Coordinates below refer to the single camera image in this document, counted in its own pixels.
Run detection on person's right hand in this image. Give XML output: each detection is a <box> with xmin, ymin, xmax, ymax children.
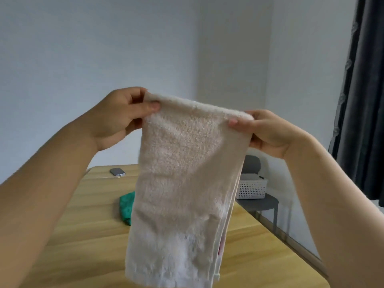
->
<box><xmin>228</xmin><ymin>109</ymin><xmax>312</xmax><ymax>160</ymax></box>

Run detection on person's left hand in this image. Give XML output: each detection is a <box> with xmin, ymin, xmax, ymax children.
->
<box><xmin>87</xmin><ymin>86</ymin><xmax>162</xmax><ymax>152</ymax></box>

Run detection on white plastic basket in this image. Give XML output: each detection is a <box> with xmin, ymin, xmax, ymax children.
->
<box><xmin>235</xmin><ymin>173</ymin><xmax>268</xmax><ymax>200</ymax></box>

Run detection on small white towel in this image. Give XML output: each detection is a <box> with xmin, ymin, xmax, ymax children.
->
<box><xmin>124</xmin><ymin>92</ymin><xmax>255</xmax><ymax>288</ymax></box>

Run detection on green cloth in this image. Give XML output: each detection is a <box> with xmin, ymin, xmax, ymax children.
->
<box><xmin>119</xmin><ymin>191</ymin><xmax>136</xmax><ymax>227</ymax></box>

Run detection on person's left forearm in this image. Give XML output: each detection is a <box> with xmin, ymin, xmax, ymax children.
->
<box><xmin>0</xmin><ymin>116</ymin><xmax>100</xmax><ymax>288</ymax></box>

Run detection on person's right forearm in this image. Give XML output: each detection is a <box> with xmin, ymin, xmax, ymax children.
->
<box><xmin>283</xmin><ymin>138</ymin><xmax>384</xmax><ymax>288</ymax></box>

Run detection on grey chair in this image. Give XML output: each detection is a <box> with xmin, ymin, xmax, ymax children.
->
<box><xmin>237</xmin><ymin>155</ymin><xmax>280</xmax><ymax>231</ymax></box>

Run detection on dark grey curtain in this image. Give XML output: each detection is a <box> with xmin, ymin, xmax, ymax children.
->
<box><xmin>328</xmin><ymin>0</ymin><xmax>384</xmax><ymax>208</ymax></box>

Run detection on wooden table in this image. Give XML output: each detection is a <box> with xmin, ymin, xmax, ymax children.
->
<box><xmin>19</xmin><ymin>164</ymin><xmax>330</xmax><ymax>288</ymax></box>

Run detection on white charging cable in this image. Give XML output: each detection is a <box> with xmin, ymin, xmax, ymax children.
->
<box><xmin>87</xmin><ymin>168</ymin><xmax>122</xmax><ymax>179</ymax></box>

